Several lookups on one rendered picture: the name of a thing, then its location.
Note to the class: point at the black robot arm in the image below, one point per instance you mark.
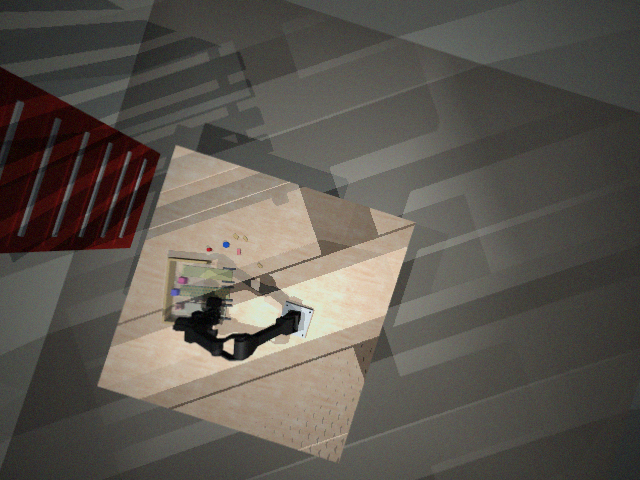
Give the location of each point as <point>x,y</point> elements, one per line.
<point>197,330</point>

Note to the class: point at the yellow strip with teal polka dots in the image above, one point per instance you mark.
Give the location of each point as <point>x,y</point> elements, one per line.
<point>223,293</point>

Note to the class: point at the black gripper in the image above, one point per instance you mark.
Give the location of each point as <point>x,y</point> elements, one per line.
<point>213,313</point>

